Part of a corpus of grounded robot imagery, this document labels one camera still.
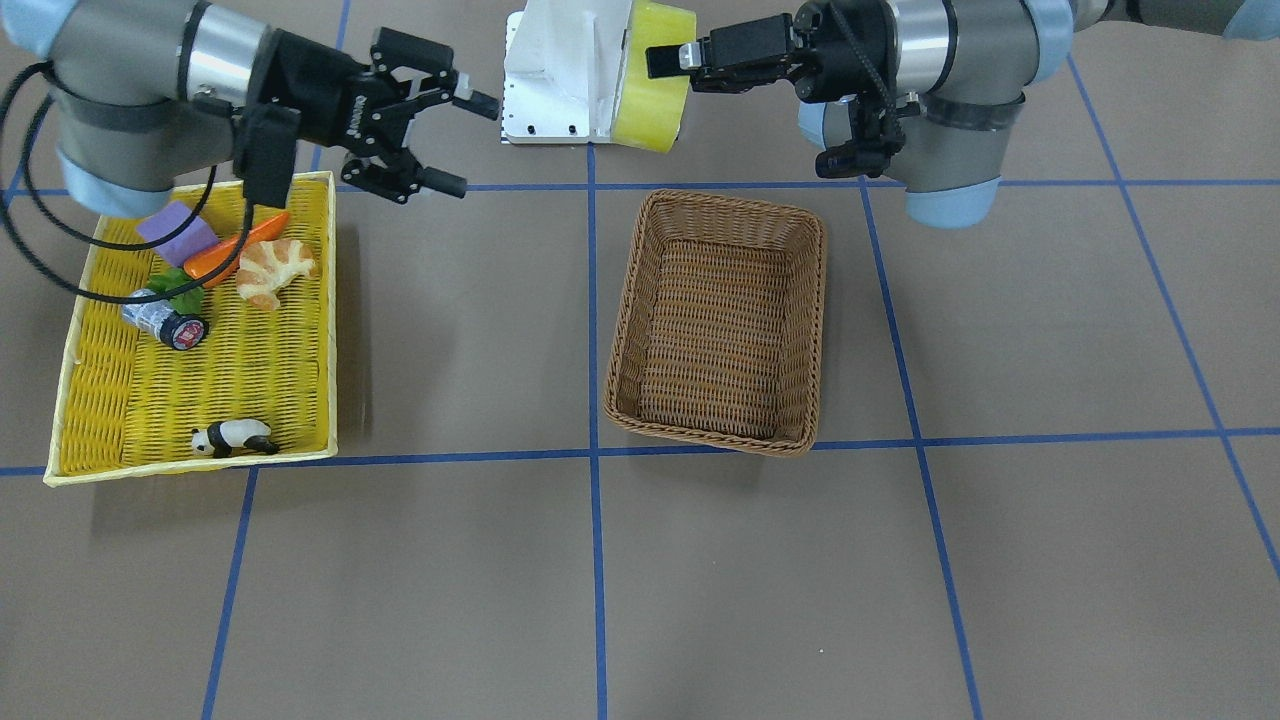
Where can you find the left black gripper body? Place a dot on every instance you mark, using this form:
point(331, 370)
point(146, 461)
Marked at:
point(838, 42)

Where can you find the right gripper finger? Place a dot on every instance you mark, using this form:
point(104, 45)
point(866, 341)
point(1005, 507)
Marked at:
point(476, 102)
point(436, 180)

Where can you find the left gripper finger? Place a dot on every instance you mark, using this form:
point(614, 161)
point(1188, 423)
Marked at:
point(678, 60)

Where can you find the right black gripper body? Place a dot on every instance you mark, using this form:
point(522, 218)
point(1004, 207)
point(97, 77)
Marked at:
point(312, 82)

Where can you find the yellow tape roll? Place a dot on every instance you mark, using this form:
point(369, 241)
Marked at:
point(648, 111)

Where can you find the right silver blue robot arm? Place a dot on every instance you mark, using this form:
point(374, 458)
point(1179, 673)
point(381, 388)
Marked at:
point(147, 91)

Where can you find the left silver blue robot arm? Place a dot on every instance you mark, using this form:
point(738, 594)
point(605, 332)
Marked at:
point(922, 92)

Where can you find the yellow woven plastic basket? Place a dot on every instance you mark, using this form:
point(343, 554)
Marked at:
point(127, 404)

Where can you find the brown wicker basket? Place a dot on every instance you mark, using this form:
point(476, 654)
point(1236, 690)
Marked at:
point(719, 335)

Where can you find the toy bread croissant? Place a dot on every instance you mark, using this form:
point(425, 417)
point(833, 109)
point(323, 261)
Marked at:
point(267, 267)

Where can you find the purple foam cube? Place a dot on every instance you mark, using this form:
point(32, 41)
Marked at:
point(189, 236)

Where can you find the orange toy carrot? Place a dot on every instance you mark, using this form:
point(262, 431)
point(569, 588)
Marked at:
point(221, 261)

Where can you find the small grey labelled can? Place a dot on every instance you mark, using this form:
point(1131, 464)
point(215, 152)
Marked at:
point(160, 319)

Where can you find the panda figurine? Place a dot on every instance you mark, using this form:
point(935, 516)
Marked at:
point(222, 438)

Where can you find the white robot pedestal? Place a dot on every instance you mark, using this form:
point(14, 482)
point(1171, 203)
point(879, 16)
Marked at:
point(563, 71)

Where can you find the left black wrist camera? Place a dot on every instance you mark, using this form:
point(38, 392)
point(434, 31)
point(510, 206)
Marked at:
point(858, 143)

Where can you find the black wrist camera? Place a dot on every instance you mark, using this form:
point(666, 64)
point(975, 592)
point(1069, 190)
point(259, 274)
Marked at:
point(264, 153)
point(858, 143)

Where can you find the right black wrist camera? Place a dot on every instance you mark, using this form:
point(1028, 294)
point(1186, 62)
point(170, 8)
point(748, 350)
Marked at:
point(264, 153)

